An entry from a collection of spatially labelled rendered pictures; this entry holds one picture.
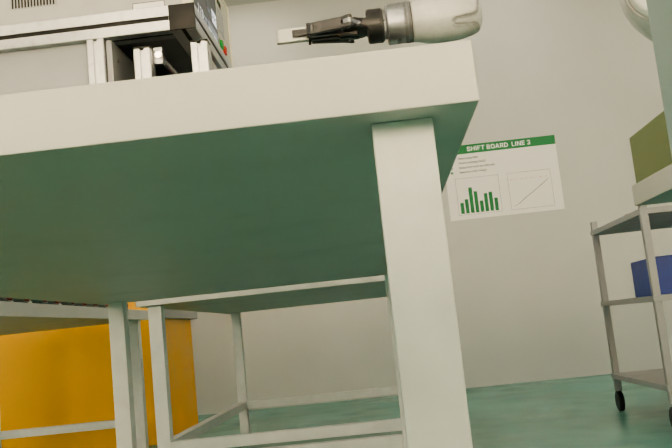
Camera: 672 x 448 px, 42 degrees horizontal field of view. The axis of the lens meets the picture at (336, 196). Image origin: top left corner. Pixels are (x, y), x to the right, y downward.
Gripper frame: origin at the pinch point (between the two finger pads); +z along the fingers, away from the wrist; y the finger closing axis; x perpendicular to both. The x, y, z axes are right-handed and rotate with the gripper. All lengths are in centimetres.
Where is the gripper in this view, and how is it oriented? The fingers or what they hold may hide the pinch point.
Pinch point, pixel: (292, 35)
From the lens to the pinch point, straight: 196.1
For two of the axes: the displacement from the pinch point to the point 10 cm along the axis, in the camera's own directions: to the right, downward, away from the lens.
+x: -1.0, -9.8, 1.5
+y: 0.6, 1.5, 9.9
